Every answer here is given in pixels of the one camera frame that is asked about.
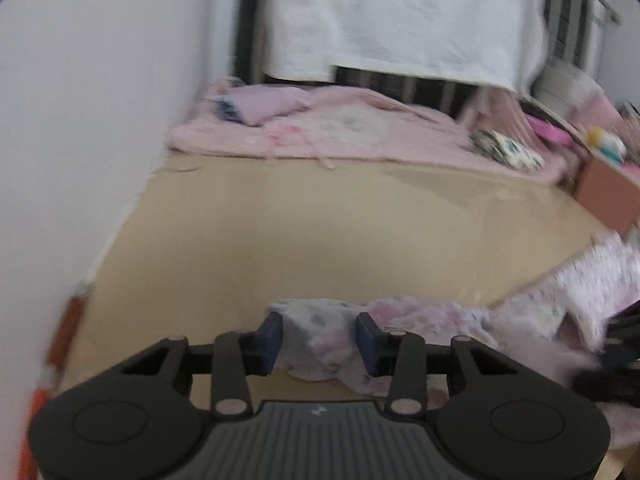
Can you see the white yellow plush toy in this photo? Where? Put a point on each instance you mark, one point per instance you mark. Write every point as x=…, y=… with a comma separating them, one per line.
x=607, y=142

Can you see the pink flat box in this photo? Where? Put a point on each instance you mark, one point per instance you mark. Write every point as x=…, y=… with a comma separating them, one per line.
x=550, y=132

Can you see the white hanging garment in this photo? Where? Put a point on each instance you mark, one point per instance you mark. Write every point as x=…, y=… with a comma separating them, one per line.
x=400, y=20

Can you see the cream teal-flowered folded garment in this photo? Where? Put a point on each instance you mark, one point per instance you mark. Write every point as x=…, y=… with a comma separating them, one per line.
x=510, y=150

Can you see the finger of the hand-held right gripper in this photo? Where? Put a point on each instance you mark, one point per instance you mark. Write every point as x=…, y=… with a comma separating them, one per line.
x=625, y=330

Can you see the pink fuzzy blanket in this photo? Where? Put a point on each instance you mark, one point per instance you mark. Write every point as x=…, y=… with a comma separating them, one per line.
x=400, y=130

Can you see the pink floral garment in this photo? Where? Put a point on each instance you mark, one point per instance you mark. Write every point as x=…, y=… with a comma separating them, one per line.
x=450, y=320

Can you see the light pink folded garment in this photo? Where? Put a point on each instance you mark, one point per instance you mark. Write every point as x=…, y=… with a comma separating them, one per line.
x=265, y=102

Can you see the pink drawer cabinet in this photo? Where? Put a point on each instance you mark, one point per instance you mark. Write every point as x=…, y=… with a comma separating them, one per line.
x=607, y=190

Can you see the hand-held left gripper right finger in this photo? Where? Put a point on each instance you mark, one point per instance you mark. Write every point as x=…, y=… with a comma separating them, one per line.
x=367, y=345

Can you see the orange object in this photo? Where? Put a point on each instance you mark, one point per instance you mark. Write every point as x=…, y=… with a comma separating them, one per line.
x=67, y=325

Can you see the stack of white boxes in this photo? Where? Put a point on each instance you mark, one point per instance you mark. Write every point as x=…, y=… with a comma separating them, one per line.
x=565, y=80

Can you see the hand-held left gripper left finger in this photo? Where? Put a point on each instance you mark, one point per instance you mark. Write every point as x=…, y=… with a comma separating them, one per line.
x=270, y=340

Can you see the pink pouch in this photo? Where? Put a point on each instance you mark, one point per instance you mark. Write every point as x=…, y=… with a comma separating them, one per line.
x=600, y=107

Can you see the pink ribbon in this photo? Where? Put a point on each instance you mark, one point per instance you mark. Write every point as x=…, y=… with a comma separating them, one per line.
x=282, y=135

